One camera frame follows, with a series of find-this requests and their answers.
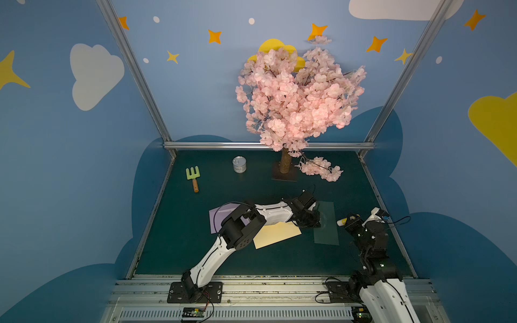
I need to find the dark green envelope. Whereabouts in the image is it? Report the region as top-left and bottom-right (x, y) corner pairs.
(314, 201), (339, 246)

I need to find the cream yellow envelope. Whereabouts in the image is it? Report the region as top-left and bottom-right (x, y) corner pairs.
(253, 222), (301, 249)

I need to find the purple envelope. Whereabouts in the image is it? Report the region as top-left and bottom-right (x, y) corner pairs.
(209, 203), (242, 234)

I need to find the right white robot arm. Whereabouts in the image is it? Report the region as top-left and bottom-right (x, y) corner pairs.
(337, 208), (420, 322)

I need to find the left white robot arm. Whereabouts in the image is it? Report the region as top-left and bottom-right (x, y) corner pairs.
(181, 191), (320, 302)

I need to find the fallen pink blossom branch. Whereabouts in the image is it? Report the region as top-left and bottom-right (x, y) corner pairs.
(296, 157), (343, 182)

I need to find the right small circuit board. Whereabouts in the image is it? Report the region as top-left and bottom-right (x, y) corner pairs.
(351, 307), (372, 323)

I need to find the small circuit board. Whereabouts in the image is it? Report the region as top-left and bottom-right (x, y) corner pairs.
(181, 308), (206, 320)
(351, 307), (372, 323)

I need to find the silver tin can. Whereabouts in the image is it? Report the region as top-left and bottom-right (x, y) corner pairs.
(232, 156), (247, 174)

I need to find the green toy garden rake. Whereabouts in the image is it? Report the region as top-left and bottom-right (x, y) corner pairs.
(186, 166), (201, 193)

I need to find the pink cherry blossom tree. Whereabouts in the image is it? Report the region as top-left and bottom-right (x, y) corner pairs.
(236, 36), (367, 160)

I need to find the left small circuit board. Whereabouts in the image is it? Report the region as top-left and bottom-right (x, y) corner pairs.
(181, 308), (206, 320)

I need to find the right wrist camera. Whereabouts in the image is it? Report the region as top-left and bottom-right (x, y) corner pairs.
(363, 207), (390, 226)

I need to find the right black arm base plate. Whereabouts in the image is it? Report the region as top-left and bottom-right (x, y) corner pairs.
(324, 280), (372, 304)

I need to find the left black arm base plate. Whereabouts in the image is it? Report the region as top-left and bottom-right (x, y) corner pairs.
(166, 282), (223, 304)

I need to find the rear aluminium frame bar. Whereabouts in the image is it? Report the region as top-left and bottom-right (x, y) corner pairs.
(163, 141), (376, 152)

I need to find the right aluminium frame post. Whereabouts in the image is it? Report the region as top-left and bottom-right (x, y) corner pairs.
(364, 0), (453, 145)

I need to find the aluminium frame post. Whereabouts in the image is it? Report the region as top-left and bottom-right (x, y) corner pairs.
(96, 0), (172, 141)
(364, 0), (453, 145)

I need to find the left aluminium frame post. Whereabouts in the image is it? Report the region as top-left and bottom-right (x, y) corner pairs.
(96, 0), (172, 141)

